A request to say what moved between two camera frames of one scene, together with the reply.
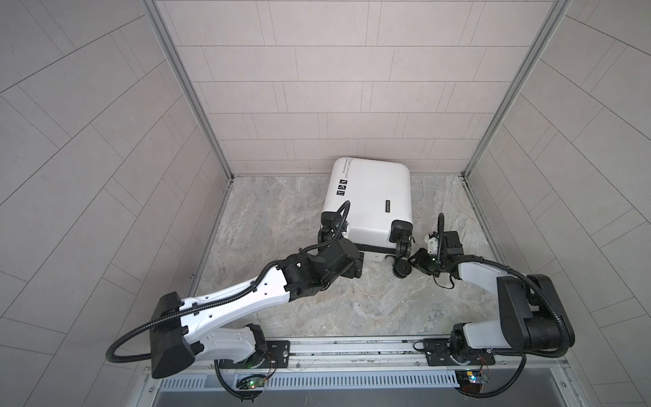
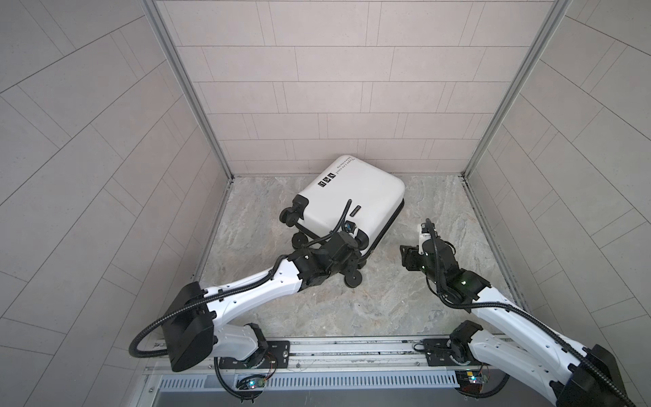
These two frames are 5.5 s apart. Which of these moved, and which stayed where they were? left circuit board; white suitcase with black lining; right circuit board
Moved: white suitcase with black lining
Stayed: right circuit board; left circuit board
